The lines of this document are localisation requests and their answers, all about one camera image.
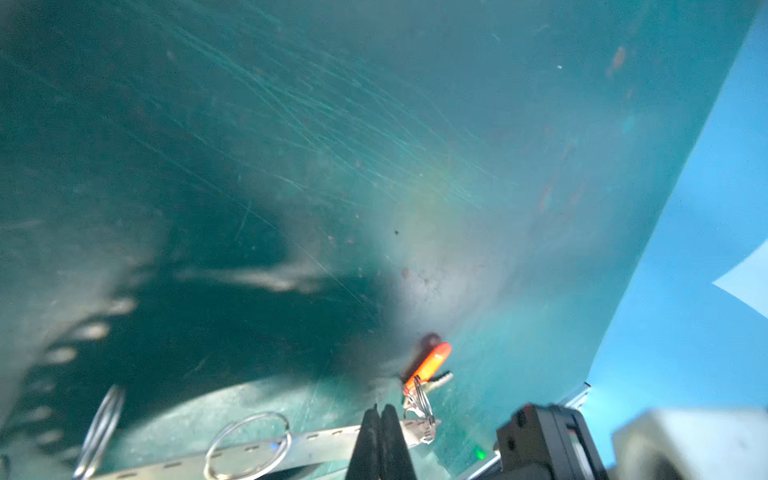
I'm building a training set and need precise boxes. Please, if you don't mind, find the grey oval keyring plate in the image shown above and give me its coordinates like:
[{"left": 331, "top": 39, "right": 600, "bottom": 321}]
[{"left": 72, "top": 392, "right": 440, "bottom": 479}]

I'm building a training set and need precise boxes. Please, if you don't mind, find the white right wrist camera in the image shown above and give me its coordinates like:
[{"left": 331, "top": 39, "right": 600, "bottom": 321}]
[{"left": 609, "top": 407, "right": 767, "bottom": 479}]

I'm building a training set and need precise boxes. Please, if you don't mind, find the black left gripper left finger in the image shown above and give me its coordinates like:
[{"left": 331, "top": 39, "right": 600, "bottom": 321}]
[{"left": 345, "top": 405, "right": 381, "bottom": 480}]

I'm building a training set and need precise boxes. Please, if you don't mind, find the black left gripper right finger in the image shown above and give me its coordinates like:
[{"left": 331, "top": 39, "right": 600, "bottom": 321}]
[{"left": 379, "top": 404, "right": 417, "bottom": 480}]

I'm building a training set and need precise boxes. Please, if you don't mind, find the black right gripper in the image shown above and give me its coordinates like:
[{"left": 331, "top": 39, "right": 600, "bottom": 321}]
[{"left": 495, "top": 403, "right": 610, "bottom": 480}]

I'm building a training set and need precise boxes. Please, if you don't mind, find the red key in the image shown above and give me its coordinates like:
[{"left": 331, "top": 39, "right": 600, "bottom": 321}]
[{"left": 400, "top": 341, "right": 455, "bottom": 445}]

